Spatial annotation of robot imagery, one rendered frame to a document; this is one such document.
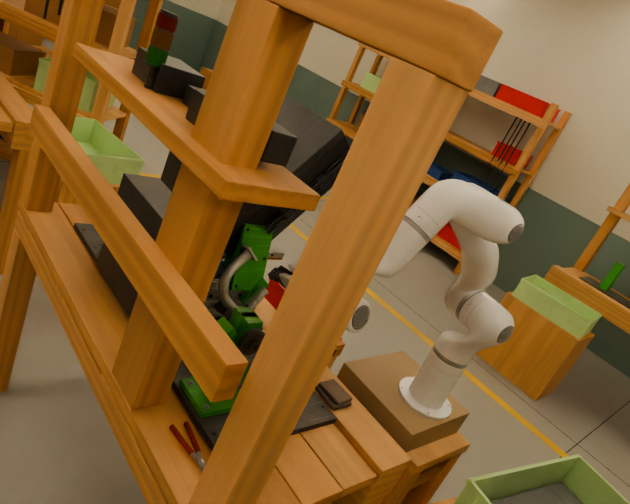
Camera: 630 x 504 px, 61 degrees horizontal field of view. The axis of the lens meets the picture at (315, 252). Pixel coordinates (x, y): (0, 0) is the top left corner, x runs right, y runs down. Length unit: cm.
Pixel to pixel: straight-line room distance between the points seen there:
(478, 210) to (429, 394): 70
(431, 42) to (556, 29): 663
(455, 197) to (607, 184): 555
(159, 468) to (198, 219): 56
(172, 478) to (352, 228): 74
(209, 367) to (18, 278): 143
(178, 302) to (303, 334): 32
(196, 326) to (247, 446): 24
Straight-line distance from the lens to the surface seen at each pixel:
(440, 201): 127
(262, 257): 166
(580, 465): 215
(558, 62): 726
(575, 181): 688
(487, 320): 163
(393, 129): 78
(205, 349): 102
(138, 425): 139
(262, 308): 196
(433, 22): 80
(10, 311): 242
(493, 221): 134
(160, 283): 116
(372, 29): 86
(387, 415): 173
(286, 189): 109
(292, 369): 91
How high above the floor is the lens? 183
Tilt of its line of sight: 21 degrees down
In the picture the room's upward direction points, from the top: 25 degrees clockwise
